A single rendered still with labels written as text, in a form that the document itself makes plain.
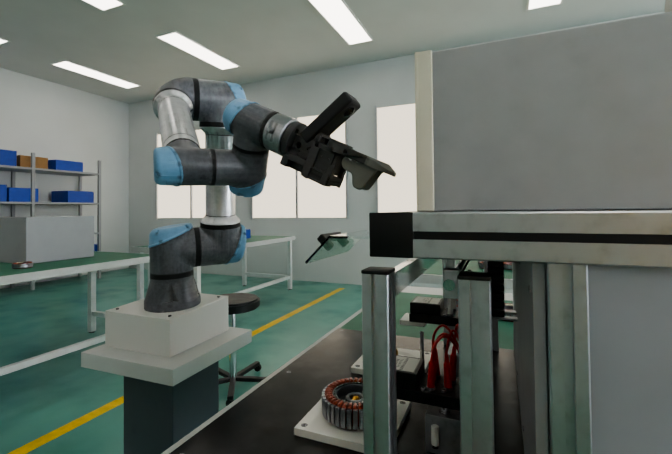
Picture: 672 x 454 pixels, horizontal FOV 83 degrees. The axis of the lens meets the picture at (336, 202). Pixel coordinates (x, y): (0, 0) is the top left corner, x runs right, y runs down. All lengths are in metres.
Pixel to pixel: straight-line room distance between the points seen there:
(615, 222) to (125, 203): 8.45
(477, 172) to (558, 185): 0.09
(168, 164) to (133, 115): 8.00
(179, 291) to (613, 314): 1.00
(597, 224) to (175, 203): 7.50
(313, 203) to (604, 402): 5.65
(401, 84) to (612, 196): 5.32
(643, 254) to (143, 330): 1.06
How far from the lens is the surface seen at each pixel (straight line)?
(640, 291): 0.41
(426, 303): 0.84
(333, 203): 5.80
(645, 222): 0.39
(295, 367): 0.92
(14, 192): 7.01
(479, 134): 0.49
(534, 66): 0.51
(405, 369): 0.64
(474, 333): 0.42
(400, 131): 5.57
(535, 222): 0.37
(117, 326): 1.24
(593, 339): 0.41
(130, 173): 8.64
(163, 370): 1.06
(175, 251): 1.14
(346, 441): 0.65
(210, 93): 1.12
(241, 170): 0.79
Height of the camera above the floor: 1.12
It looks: 1 degrees up
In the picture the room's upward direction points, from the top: 1 degrees counter-clockwise
